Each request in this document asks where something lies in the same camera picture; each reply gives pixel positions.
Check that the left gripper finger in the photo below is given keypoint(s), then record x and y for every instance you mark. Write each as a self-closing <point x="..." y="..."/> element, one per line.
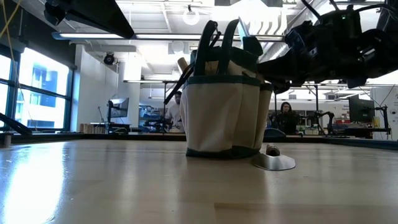
<point x="102" y="15"/>

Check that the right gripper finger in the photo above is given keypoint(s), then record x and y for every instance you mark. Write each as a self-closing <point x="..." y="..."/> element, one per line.
<point x="281" y="87"/>
<point x="289" y="68"/>

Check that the black background robot arm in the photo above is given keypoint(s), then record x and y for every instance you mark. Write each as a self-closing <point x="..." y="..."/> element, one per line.
<point x="329" y="116"/>
<point x="158" y="125"/>

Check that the person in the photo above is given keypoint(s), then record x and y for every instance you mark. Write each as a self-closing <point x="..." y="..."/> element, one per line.
<point x="174" y="115"/>
<point x="287" y="121"/>

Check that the overhead light bar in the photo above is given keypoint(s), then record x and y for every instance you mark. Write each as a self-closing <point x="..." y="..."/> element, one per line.
<point x="155" y="36"/>

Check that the large window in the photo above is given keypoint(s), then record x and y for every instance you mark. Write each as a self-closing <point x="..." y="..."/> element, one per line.
<point x="43" y="74"/>

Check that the black monitor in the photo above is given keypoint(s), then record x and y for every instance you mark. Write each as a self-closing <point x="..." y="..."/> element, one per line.
<point x="360" y="109"/>

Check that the monitor on stand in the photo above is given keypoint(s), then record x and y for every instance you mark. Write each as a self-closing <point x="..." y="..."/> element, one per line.
<point x="119" y="107"/>

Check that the brown slatted crate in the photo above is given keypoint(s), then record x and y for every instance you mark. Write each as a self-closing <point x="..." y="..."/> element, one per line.
<point x="91" y="128"/>

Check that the black slanted strut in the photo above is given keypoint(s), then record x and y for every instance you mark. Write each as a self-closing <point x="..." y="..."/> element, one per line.
<point x="15" y="124"/>

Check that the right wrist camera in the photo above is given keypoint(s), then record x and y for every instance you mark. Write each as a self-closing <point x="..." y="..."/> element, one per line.
<point x="298" y="39"/>

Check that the black stand frame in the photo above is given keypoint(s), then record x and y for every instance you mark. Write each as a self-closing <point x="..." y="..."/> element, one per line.
<point x="316" y="102"/>

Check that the black wall-mounted camera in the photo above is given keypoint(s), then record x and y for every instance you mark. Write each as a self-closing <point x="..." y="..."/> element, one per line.
<point x="109" y="58"/>

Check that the small grey post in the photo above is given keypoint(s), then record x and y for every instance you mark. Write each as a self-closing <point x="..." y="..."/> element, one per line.
<point x="7" y="140"/>

